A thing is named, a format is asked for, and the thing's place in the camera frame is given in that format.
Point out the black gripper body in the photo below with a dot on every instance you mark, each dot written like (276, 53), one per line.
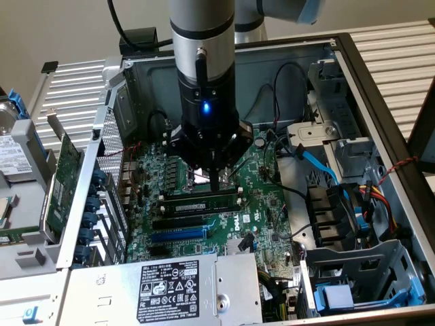
(217, 122)

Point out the green RAM stick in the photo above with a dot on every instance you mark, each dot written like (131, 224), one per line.
(190, 206)
(20, 232)

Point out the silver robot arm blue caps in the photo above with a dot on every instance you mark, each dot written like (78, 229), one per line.
(204, 27)

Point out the round coin battery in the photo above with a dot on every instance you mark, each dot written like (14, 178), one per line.
(260, 142)

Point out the thin metal locking lever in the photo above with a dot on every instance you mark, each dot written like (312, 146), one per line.
(243, 167)

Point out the silver CPU socket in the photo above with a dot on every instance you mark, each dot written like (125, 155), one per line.
(200, 180)

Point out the green motherboard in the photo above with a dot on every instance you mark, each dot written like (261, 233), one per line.
(258, 190)

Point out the open grey metal PC case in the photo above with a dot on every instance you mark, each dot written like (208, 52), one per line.
(258, 68)

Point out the long black expansion slot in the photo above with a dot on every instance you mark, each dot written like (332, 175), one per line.
(176, 223)

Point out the blue card retainer clip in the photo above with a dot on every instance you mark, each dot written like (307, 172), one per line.
(86, 236)
(99, 177)
(82, 254)
(92, 204)
(93, 190)
(89, 220)

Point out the blue expansion slot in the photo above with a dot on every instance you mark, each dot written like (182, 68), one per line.
(176, 235)

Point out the black fan shroud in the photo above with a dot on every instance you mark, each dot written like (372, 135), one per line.
(323, 210)

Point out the metal optical drive bay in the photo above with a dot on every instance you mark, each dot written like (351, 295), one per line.
(350, 149)

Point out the short black expansion slot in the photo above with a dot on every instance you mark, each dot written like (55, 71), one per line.
(158, 251)

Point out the silver chipset heatsink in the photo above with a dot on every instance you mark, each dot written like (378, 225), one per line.
(231, 248)

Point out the black box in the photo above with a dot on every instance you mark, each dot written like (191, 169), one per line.
(146, 35)

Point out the blue plastic fan clip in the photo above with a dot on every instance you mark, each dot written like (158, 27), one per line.
(362, 220)

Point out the grey metal disk bay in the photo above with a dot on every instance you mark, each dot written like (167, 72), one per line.
(340, 261)

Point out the silver power supply with label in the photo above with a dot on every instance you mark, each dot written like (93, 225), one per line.
(102, 292)

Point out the silver hard disk white label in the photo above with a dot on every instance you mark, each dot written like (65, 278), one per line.
(13, 153)

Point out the blue plastic disk carrier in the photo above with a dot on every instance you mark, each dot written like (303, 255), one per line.
(319, 302)

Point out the silver CPU chip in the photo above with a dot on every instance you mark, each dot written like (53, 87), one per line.
(5, 210)

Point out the blue square latch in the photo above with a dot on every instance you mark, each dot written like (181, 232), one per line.
(30, 315)

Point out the green graphics card silver bracket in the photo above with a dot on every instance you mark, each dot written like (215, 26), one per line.
(63, 190)

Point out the blue disk rail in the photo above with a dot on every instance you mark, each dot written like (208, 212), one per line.
(16, 100)

